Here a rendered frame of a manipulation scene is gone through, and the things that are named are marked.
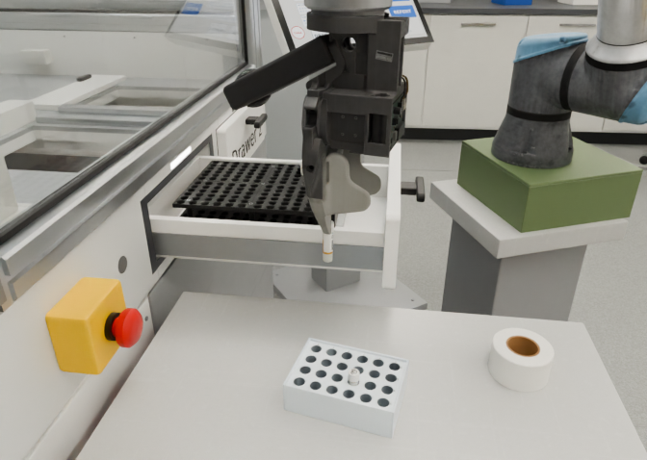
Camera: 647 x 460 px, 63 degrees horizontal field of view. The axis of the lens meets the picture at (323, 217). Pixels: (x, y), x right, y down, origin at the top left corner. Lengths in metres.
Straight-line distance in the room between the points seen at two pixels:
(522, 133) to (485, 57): 2.76
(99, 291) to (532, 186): 0.72
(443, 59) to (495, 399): 3.23
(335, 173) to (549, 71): 0.60
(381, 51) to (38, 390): 0.45
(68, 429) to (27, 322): 0.15
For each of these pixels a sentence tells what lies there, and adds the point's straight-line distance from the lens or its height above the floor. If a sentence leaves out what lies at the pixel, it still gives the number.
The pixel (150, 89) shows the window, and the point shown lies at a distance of 0.80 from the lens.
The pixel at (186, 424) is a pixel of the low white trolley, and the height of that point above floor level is 0.76.
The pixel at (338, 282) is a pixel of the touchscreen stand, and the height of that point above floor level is 0.07.
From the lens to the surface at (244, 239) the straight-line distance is 0.72.
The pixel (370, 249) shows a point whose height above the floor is 0.87.
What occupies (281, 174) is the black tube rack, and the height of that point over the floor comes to 0.90.
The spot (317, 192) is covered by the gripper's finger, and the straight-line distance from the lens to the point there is 0.50.
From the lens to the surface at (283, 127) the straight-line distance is 2.53.
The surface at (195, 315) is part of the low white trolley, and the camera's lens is 0.78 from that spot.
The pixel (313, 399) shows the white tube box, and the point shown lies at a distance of 0.60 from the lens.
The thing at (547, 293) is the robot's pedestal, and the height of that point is 0.59.
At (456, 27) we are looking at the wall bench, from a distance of 3.74.
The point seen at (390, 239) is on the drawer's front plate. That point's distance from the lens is 0.67.
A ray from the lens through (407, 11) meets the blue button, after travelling 1.84.
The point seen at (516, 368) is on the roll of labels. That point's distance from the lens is 0.67.
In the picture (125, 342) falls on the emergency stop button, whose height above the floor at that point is 0.87.
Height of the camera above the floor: 1.22
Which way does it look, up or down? 27 degrees down
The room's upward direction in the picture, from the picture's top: straight up
